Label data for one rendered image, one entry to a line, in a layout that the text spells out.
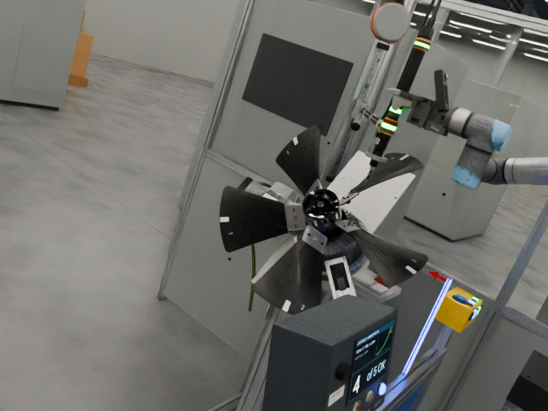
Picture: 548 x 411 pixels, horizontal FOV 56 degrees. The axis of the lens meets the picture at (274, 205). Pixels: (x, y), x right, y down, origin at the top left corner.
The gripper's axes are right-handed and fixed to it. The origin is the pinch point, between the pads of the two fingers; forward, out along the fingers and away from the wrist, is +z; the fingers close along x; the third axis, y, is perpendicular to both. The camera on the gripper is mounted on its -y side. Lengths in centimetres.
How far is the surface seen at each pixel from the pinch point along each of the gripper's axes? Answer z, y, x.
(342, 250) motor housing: -2, 54, 5
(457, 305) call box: -40, 56, 21
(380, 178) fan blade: -3.4, 27.2, 8.8
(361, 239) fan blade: -10.6, 44.4, -4.4
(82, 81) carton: 713, 159, 400
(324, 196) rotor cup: 6.7, 38.2, -3.4
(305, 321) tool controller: -35, 39, -78
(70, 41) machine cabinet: 534, 76, 244
